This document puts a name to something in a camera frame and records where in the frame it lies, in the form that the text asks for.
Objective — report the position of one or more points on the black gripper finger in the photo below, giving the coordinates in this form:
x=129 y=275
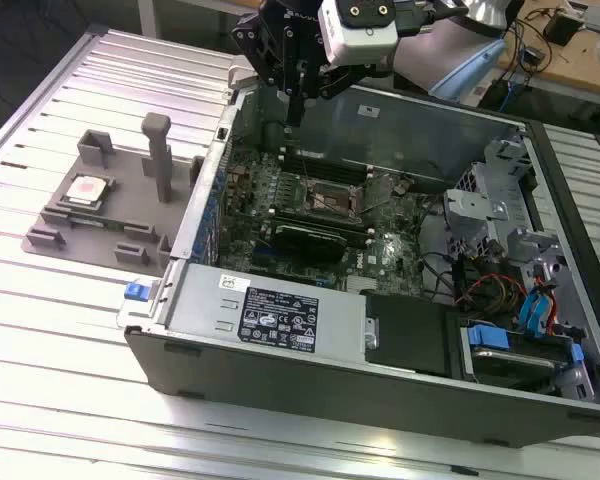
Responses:
x=252 y=40
x=337 y=80

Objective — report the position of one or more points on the metal socket locking lever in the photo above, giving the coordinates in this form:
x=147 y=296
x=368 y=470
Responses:
x=306 y=170

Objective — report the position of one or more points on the silver CPU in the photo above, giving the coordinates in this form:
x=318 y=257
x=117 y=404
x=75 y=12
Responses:
x=87 y=189

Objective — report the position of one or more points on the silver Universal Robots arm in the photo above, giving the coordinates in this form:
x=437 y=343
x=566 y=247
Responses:
x=430 y=50

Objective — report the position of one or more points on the CPU socket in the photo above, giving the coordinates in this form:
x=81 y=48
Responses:
x=330 y=197

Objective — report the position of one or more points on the black RAM slot bank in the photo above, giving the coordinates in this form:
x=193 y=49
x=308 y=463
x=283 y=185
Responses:
x=320 y=221
x=330 y=167

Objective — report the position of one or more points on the round coin battery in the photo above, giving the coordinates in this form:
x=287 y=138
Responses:
x=401 y=187

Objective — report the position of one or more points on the black graphics card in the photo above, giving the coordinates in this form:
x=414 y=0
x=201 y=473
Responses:
x=307 y=246

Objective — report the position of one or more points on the green motherboard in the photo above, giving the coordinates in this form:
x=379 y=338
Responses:
x=390 y=250

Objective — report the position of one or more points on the silver metal drive cage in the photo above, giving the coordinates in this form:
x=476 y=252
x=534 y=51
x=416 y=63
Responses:
x=475 y=205

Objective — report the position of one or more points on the small blue electronic module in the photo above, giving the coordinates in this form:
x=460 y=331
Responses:
x=532 y=55

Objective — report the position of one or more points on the grey plastic parts rack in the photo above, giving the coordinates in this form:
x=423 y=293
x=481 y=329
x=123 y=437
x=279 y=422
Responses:
x=130 y=200

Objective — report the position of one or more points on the silver chipset heatsink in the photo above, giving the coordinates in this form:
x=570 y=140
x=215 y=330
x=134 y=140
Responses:
x=361 y=285

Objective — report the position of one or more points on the green RAM stick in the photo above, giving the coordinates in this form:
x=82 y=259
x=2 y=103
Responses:
x=105 y=221

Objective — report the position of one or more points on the wooden workbench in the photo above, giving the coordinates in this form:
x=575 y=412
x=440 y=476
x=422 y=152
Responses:
x=575 y=67

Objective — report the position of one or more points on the black drive bay box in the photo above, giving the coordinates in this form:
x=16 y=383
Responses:
x=410 y=330

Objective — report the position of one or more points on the silver power supply unit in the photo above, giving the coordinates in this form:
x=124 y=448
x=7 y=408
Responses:
x=200 y=305

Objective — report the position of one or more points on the blue case latch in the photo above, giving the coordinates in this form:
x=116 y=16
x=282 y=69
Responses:
x=133 y=292

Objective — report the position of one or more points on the hard disk in blue carrier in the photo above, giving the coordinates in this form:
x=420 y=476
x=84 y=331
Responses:
x=487 y=337

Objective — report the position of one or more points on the black open PC case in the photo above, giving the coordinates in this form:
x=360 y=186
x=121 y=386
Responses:
x=330 y=400

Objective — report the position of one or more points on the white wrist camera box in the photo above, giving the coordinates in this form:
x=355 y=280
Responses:
x=360 y=42

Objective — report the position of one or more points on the white desk frame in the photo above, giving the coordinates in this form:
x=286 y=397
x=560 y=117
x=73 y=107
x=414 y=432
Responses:
x=146 y=15

